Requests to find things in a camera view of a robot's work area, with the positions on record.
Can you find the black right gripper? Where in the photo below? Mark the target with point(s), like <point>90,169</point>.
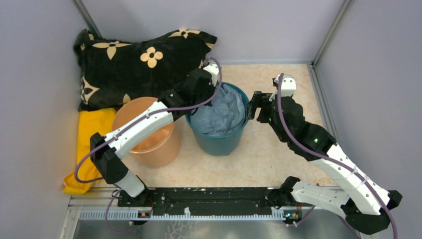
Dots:
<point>260,99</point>

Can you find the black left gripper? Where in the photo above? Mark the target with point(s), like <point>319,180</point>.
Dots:
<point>212,89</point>

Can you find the light blue trash bag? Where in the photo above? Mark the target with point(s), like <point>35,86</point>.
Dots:
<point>226,115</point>

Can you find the teal plastic bin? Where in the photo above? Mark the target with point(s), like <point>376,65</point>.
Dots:
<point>220,145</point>

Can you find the orange plastic bin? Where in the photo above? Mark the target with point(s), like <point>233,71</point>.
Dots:
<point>158,149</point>

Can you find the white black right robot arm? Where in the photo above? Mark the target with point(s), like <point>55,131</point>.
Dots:
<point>361,203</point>

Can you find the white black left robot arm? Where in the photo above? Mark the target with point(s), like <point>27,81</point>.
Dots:
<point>108,151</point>

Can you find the black floral pillow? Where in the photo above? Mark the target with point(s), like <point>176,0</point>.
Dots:
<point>114,72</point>

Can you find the yellow cloth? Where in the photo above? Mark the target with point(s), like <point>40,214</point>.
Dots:
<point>90,122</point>

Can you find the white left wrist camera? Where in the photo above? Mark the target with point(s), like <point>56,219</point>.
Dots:
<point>213,69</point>

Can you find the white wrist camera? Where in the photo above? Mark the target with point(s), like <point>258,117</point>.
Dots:
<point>288,86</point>
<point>213,69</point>

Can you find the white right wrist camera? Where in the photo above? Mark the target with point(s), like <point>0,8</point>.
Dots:
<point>288,86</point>

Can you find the aluminium frame rail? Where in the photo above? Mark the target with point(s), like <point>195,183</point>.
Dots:
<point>313,66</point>

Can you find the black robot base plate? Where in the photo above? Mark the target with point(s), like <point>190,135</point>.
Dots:
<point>210,201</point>

